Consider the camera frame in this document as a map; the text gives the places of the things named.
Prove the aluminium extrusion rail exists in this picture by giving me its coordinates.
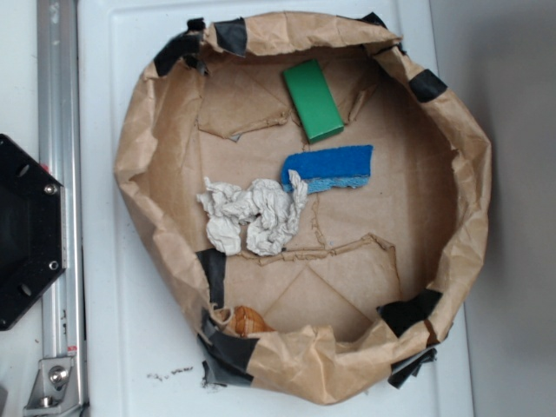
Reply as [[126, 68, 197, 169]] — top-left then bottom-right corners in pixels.
[[36, 1, 89, 416]]

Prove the crumpled white paper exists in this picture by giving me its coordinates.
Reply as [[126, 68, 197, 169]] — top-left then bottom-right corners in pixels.
[[196, 170, 308, 256]]

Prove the metal corner bracket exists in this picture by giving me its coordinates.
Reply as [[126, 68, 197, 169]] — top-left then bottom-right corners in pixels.
[[23, 356, 78, 416]]

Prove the blue sponge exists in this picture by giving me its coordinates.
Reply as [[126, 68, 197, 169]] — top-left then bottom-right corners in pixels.
[[281, 145, 374, 194]]

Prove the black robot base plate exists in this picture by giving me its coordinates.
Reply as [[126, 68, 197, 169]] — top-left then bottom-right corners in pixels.
[[1, 135, 65, 331]]

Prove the green rectangular block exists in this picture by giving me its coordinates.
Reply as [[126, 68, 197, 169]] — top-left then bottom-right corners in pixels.
[[283, 60, 344, 143]]

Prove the brown paper bag bin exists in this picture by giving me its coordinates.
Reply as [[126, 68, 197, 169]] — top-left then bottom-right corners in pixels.
[[114, 11, 492, 405]]

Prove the brown woven shell object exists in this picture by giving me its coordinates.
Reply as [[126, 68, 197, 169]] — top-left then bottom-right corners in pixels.
[[225, 306, 274, 338]]

